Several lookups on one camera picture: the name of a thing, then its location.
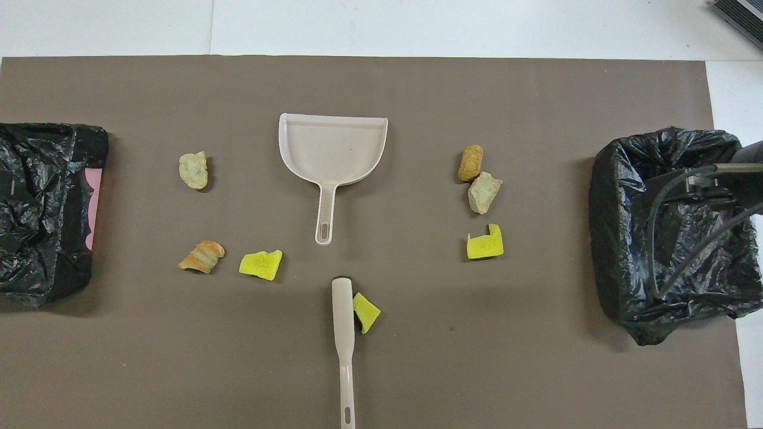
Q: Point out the notched yellow sponge piece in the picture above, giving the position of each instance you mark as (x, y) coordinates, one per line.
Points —
(484, 246)

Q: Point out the pink bin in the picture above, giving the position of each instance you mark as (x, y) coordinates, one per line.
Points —
(94, 196)

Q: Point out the black trash bag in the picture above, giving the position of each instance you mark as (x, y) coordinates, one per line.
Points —
(620, 238)
(36, 208)

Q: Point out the orange striped croissant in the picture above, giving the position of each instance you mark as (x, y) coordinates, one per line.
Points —
(202, 256)

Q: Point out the beige plastic dustpan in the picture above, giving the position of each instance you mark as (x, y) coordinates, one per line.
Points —
(331, 149)

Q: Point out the brown paper table mat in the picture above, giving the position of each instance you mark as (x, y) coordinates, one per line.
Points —
(417, 89)

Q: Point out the brown bread roll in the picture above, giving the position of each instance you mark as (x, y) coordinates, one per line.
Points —
(470, 162)

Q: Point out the beige brush black bristles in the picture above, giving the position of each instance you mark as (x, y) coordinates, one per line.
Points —
(343, 322)

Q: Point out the dark ribbed grille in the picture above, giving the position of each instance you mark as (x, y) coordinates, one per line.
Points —
(742, 15)

